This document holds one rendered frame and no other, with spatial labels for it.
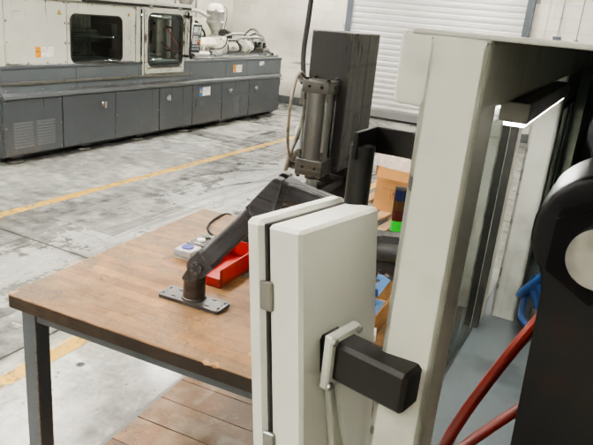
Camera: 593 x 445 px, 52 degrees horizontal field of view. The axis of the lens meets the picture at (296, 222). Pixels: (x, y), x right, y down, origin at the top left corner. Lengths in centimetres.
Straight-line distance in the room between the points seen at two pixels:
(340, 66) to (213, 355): 93
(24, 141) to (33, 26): 114
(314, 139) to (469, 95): 126
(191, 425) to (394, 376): 177
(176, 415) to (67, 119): 515
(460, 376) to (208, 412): 129
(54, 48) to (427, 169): 653
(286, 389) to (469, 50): 43
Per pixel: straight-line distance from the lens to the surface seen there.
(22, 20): 680
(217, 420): 245
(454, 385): 139
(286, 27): 1241
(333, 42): 191
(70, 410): 292
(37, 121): 695
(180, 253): 204
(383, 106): 1156
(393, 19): 1148
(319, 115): 185
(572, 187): 65
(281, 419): 79
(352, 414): 86
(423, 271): 68
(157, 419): 245
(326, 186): 195
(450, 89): 63
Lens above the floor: 169
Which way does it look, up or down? 19 degrees down
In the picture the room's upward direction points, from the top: 5 degrees clockwise
